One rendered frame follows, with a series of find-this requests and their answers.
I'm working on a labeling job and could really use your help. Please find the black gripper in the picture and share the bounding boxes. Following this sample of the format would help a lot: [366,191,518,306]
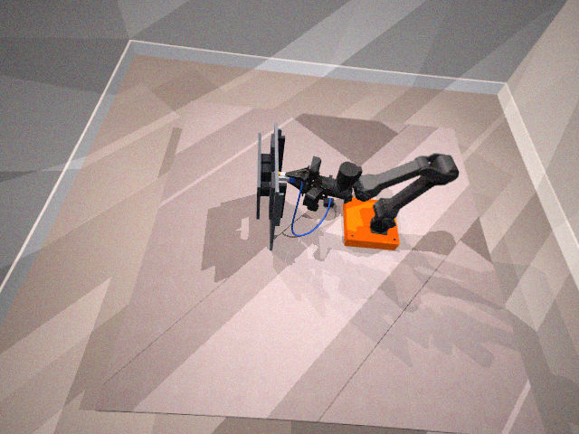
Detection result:
[285,156,336,198]

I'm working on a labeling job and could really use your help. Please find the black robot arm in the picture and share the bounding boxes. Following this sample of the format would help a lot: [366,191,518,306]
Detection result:
[304,153,459,235]

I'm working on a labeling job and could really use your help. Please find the blue network cable with plug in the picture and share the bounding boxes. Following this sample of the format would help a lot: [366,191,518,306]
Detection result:
[279,172,331,237]

